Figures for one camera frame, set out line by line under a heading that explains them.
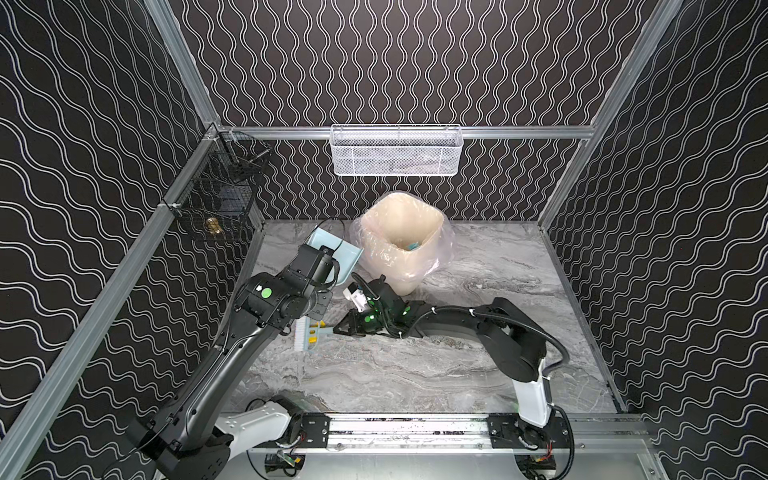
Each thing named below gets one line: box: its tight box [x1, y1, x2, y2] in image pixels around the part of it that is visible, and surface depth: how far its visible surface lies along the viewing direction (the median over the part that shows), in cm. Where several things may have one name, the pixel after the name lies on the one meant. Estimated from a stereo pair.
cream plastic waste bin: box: [360, 192, 445, 296], surface depth 88 cm
